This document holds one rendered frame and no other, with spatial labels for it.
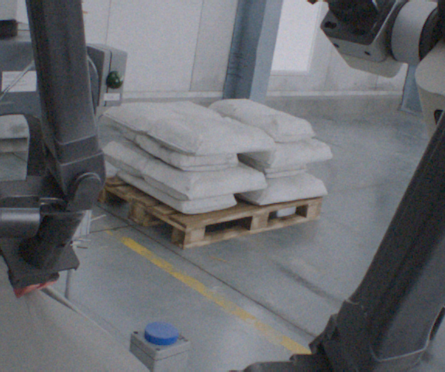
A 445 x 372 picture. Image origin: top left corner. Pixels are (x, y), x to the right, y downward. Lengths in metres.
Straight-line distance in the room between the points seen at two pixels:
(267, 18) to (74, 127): 5.96
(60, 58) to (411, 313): 0.47
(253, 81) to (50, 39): 6.06
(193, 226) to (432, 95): 2.99
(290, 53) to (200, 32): 1.29
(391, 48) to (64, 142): 0.47
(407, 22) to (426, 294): 0.55
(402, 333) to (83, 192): 0.46
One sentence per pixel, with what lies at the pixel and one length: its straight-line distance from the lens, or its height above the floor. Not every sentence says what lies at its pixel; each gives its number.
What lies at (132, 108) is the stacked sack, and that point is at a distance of 4.17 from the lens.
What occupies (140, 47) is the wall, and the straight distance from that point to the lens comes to 6.35.
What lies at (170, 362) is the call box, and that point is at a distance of 1.32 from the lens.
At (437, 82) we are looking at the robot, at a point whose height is 1.39.
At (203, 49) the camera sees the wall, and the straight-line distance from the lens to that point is 6.81.
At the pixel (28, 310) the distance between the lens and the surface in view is 1.08.
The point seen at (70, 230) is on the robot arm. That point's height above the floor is 1.14.
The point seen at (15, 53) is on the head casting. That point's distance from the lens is 1.09.
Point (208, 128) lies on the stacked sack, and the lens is 3.90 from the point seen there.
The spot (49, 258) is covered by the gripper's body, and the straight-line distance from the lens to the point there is 0.99.
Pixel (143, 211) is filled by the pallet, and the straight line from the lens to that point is 4.08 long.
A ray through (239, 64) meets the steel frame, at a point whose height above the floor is 0.55.
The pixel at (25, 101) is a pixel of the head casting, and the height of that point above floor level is 1.25.
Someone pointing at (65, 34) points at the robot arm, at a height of 1.39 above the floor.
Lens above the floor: 1.50
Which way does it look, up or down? 17 degrees down
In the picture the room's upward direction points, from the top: 10 degrees clockwise
